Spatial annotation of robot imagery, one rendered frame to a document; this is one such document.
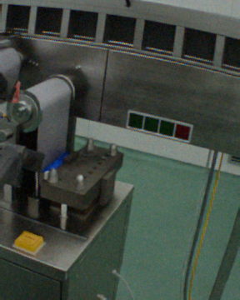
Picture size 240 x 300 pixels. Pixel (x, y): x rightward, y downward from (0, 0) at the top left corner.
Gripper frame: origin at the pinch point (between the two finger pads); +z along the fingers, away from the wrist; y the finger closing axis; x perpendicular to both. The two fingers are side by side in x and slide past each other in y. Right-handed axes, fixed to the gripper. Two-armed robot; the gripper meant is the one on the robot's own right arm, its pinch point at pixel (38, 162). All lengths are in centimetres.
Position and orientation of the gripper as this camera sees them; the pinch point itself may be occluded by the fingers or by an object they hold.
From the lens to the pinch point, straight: 161.4
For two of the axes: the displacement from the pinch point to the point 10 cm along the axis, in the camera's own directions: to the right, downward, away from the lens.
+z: 2.3, 1.7, 9.6
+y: 9.4, 2.3, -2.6
